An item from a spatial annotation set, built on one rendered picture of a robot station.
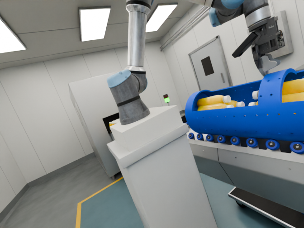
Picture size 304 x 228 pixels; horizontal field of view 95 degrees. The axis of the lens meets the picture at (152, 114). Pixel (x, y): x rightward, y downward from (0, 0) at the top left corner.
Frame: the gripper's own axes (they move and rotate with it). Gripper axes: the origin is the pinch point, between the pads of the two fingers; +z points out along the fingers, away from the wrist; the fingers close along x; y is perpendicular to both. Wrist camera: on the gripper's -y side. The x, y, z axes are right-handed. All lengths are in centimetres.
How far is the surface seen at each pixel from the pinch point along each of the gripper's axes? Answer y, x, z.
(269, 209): -26, 28, 108
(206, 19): -230, 343, -153
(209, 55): -251, 340, -57
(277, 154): 2.6, -11.4, 30.8
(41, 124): -505, -151, -32
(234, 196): -53, 26, 109
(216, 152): -24.7, -12.5, 35.1
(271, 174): 0.1, -13.9, 39.0
